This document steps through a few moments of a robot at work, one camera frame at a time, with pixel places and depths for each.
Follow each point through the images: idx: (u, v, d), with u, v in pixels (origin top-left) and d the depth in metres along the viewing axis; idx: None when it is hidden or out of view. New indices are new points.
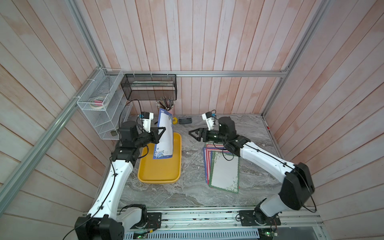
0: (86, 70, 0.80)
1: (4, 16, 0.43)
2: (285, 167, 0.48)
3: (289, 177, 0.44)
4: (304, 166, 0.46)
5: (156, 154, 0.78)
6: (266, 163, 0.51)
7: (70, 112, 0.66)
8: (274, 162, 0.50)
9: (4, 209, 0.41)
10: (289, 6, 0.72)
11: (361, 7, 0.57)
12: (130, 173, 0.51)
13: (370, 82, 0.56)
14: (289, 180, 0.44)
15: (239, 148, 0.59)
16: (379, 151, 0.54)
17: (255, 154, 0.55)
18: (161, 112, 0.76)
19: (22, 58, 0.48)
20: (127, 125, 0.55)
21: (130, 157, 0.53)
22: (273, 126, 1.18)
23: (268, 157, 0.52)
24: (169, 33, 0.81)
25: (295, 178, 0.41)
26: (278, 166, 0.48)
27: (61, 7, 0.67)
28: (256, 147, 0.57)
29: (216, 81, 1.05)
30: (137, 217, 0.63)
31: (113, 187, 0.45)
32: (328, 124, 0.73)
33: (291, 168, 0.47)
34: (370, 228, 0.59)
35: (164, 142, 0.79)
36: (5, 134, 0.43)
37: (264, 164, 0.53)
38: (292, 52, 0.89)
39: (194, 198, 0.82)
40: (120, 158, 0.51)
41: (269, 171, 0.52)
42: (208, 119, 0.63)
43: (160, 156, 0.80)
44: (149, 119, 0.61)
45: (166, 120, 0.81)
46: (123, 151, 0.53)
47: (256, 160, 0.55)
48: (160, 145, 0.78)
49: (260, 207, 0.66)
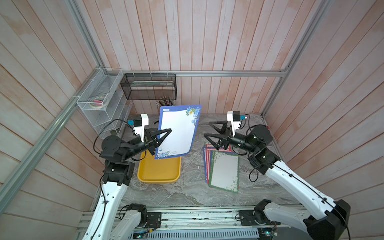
0: (86, 70, 0.80)
1: (4, 16, 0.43)
2: (325, 204, 0.42)
3: (330, 219, 0.39)
4: (347, 206, 0.41)
5: (159, 154, 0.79)
6: (300, 192, 0.45)
7: (70, 112, 0.66)
8: (312, 195, 0.44)
9: (4, 209, 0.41)
10: (289, 5, 0.72)
11: (361, 6, 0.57)
12: (123, 195, 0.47)
13: (370, 82, 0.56)
14: (330, 222, 0.38)
15: (268, 168, 0.51)
16: (379, 151, 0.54)
17: (287, 179, 0.48)
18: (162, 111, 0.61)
19: (22, 58, 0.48)
20: (110, 149, 0.43)
21: (123, 176, 0.47)
22: (273, 126, 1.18)
23: (302, 185, 0.46)
24: (169, 33, 0.81)
25: (336, 219, 0.39)
26: (316, 201, 0.42)
27: (61, 7, 0.67)
28: (289, 172, 0.49)
29: (216, 81, 1.05)
30: (134, 224, 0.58)
31: (104, 218, 0.41)
32: (328, 124, 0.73)
33: (332, 207, 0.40)
34: (370, 228, 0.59)
35: (170, 146, 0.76)
36: (5, 133, 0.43)
37: (295, 191, 0.46)
38: (292, 52, 0.89)
39: (194, 198, 0.82)
40: (112, 181, 0.46)
41: (301, 201, 0.46)
42: (234, 123, 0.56)
43: (165, 156, 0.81)
44: (142, 127, 0.55)
45: (176, 120, 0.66)
46: (116, 170, 0.48)
47: (285, 184, 0.49)
48: (164, 148, 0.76)
49: (266, 213, 0.65)
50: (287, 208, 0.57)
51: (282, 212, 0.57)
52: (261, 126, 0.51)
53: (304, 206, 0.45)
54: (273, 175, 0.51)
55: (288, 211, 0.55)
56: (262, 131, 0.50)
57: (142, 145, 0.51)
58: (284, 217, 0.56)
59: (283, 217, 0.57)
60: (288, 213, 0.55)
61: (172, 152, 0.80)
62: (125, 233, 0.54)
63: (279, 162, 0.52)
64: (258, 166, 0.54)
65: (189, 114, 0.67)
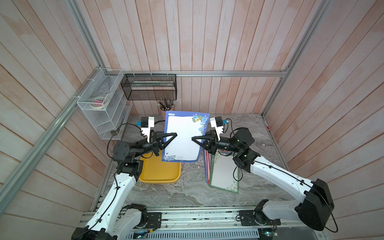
0: (86, 70, 0.80)
1: (4, 16, 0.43)
2: (303, 185, 0.45)
3: (308, 197, 0.42)
4: (322, 183, 0.44)
5: (165, 157, 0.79)
6: (281, 180, 0.49)
7: (70, 112, 0.66)
8: (291, 179, 0.47)
9: (4, 209, 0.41)
10: (289, 5, 0.72)
11: (361, 7, 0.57)
12: (131, 186, 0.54)
13: (370, 82, 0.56)
14: (309, 200, 0.41)
15: (250, 165, 0.56)
16: (379, 151, 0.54)
17: (267, 170, 0.52)
18: (167, 114, 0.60)
19: (22, 58, 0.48)
20: (121, 154, 0.48)
21: (134, 172, 0.54)
22: (273, 126, 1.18)
23: (282, 173, 0.49)
24: (169, 34, 0.81)
25: (313, 196, 0.42)
26: (296, 184, 0.46)
27: (61, 7, 0.67)
28: (268, 164, 0.53)
29: (216, 81, 1.05)
30: (136, 220, 0.63)
31: (114, 200, 0.45)
32: (328, 124, 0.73)
33: (309, 186, 0.44)
34: (370, 229, 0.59)
35: (174, 150, 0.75)
36: (5, 134, 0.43)
37: (278, 180, 0.50)
38: (292, 52, 0.89)
39: (194, 198, 0.82)
40: (124, 172, 0.53)
41: (284, 189, 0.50)
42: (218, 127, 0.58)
43: (171, 159, 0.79)
44: (147, 128, 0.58)
45: (182, 124, 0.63)
46: (128, 166, 0.55)
47: (269, 176, 0.52)
48: (170, 151, 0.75)
49: (264, 210, 0.65)
50: (281, 202, 0.58)
51: (276, 206, 0.59)
52: (243, 128, 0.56)
53: (290, 195, 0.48)
54: (255, 169, 0.55)
55: (284, 205, 0.56)
56: (244, 134, 0.54)
57: (148, 146, 0.56)
58: (277, 209, 0.58)
59: (276, 210, 0.59)
60: (281, 205, 0.56)
61: (178, 156, 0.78)
62: (126, 227, 0.55)
63: (259, 156, 0.57)
64: (242, 165, 0.58)
65: (195, 121, 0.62)
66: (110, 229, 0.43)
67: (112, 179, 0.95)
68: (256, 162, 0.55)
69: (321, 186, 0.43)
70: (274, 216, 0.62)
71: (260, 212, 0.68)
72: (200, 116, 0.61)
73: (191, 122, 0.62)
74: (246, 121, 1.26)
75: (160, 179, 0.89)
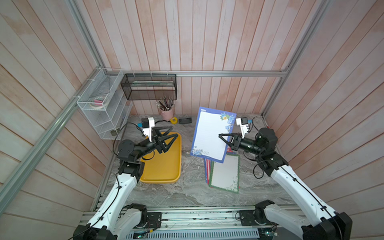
0: (86, 70, 0.80)
1: (4, 16, 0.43)
2: (324, 211, 0.42)
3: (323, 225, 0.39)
4: (347, 217, 0.40)
5: (193, 151, 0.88)
6: (300, 196, 0.46)
7: (70, 112, 0.66)
8: (312, 200, 0.44)
9: (4, 208, 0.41)
10: (289, 5, 0.72)
11: (361, 6, 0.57)
12: (132, 187, 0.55)
13: (370, 82, 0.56)
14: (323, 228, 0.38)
15: (273, 170, 0.53)
16: (379, 151, 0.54)
17: (289, 182, 0.49)
18: (200, 109, 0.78)
19: (22, 58, 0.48)
20: (125, 151, 0.51)
21: (135, 172, 0.55)
22: (273, 126, 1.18)
23: (304, 190, 0.46)
24: (169, 33, 0.81)
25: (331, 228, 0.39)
26: (315, 207, 0.43)
27: (61, 7, 0.67)
28: (293, 176, 0.50)
29: (216, 81, 1.05)
30: (136, 220, 0.63)
31: (116, 199, 0.46)
32: (328, 124, 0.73)
33: (331, 215, 0.42)
34: (370, 229, 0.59)
35: (202, 143, 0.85)
36: (6, 134, 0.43)
37: (297, 196, 0.47)
38: (292, 52, 0.89)
39: (194, 198, 0.82)
40: (126, 173, 0.54)
41: (299, 206, 0.47)
42: (242, 125, 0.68)
43: (198, 155, 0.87)
44: (149, 128, 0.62)
45: (211, 120, 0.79)
46: (130, 166, 0.56)
47: (289, 188, 0.49)
48: (198, 145, 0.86)
49: (265, 209, 0.65)
50: (289, 213, 0.56)
51: (279, 213, 0.58)
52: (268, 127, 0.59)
53: (304, 214, 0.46)
54: (278, 178, 0.52)
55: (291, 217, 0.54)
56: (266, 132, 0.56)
57: (150, 146, 0.59)
58: (281, 217, 0.57)
59: (279, 215, 0.58)
60: (286, 215, 0.55)
61: (205, 152, 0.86)
62: (126, 226, 0.55)
63: (286, 166, 0.53)
64: (265, 166, 0.56)
65: (223, 119, 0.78)
66: (111, 227, 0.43)
67: (112, 179, 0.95)
68: (280, 168, 0.53)
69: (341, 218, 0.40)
70: (275, 221, 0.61)
71: (260, 208, 0.69)
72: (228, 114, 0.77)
73: (219, 119, 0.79)
74: None
75: (159, 178, 0.89)
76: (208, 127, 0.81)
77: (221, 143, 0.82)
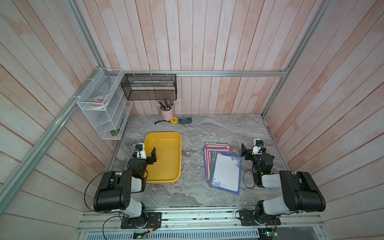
0: (86, 70, 0.80)
1: (4, 16, 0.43)
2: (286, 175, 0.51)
3: (284, 171, 0.52)
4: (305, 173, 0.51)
5: (213, 183, 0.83)
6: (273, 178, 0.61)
7: (70, 112, 0.66)
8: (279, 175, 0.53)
9: (4, 209, 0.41)
10: (289, 5, 0.72)
11: (361, 7, 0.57)
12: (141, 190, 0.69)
13: (370, 82, 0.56)
14: (283, 172, 0.51)
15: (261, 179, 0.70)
16: (379, 151, 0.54)
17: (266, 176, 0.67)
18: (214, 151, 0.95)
19: (21, 57, 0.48)
20: (133, 164, 0.70)
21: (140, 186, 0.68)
22: (273, 126, 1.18)
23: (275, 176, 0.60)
24: (169, 33, 0.81)
25: (289, 172, 0.51)
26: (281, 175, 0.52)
27: (60, 6, 0.67)
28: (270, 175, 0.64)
29: (216, 81, 1.05)
30: (137, 211, 0.64)
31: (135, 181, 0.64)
32: (328, 124, 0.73)
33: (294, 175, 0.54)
34: (370, 229, 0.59)
35: (221, 175, 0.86)
36: (6, 134, 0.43)
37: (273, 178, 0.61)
38: (292, 52, 0.89)
39: (194, 198, 0.82)
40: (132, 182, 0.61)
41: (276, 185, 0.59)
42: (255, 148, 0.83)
43: (217, 187, 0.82)
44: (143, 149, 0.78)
45: (226, 159, 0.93)
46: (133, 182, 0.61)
47: (272, 179, 0.62)
48: (216, 176, 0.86)
49: (264, 203, 0.67)
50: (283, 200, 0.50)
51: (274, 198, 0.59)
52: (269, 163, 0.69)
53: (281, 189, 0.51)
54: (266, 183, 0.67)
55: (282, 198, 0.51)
56: (266, 158, 0.71)
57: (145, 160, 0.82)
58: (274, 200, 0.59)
59: (274, 201, 0.60)
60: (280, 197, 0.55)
61: (223, 184, 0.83)
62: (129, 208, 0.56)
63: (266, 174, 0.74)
64: (257, 182, 0.72)
65: (233, 159, 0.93)
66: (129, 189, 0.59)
67: None
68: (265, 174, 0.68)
69: (302, 173, 0.51)
70: (273, 213, 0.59)
71: (261, 205, 0.69)
72: (236, 153, 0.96)
73: (230, 159, 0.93)
74: (245, 121, 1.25)
75: (160, 179, 0.89)
76: (224, 165, 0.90)
77: (234, 173, 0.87)
